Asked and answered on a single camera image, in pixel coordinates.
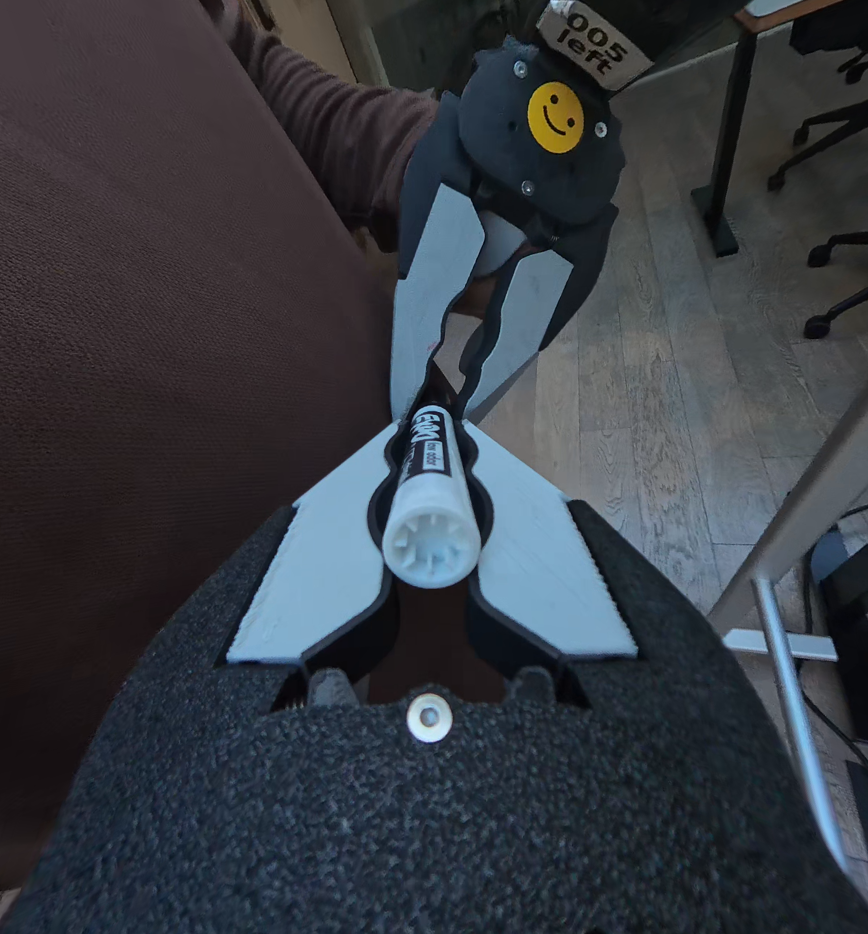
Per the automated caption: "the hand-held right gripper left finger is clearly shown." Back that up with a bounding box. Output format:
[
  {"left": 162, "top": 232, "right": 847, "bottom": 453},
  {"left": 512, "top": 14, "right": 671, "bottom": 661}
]
[{"left": 226, "top": 427, "right": 406, "bottom": 677}]

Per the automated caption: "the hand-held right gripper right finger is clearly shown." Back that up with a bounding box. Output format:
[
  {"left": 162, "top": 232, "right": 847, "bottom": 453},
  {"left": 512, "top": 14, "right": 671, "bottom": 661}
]
[{"left": 466, "top": 422, "right": 639, "bottom": 687}]

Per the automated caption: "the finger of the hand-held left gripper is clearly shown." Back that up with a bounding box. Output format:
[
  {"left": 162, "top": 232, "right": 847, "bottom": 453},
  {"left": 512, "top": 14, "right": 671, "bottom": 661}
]
[
  {"left": 389, "top": 182, "right": 487, "bottom": 422},
  {"left": 461, "top": 250, "right": 575, "bottom": 418}
]

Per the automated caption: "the black dry-erase marker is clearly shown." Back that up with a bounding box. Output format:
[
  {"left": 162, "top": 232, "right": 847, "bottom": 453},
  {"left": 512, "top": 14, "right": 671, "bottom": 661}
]
[{"left": 383, "top": 397, "right": 487, "bottom": 588}]

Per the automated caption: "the white table with wooden edge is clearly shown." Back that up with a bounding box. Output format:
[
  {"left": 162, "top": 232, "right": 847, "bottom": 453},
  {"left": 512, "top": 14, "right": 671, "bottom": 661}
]
[{"left": 691, "top": 0, "right": 843, "bottom": 258}]

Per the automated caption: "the silver-framed rolling whiteboard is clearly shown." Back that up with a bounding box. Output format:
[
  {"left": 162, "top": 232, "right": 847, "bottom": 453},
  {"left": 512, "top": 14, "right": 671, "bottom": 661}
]
[{"left": 707, "top": 350, "right": 868, "bottom": 877}]

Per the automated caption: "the black office chair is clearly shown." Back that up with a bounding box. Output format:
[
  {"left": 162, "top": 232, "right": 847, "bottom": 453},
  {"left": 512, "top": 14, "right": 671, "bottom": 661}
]
[
  {"left": 768, "top": 0, "right": 868, "bottom": 201},
  {"left": 804, "top": 228, "right": 868, "bottom": 340}
]

